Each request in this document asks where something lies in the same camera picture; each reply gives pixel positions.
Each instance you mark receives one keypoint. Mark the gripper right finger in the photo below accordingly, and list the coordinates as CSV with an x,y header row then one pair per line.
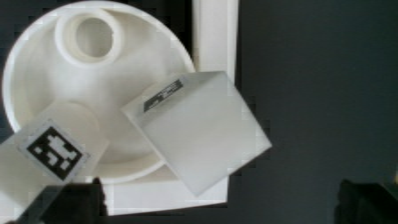
x,y
366,204

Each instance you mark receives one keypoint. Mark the white stool leg with tag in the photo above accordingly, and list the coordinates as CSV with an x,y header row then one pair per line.
x,y
194,120

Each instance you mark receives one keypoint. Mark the white U-shaped fence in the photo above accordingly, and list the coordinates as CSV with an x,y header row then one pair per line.
x,y
203,22

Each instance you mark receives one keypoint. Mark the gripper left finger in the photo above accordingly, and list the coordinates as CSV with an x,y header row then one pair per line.
x,y
68,205

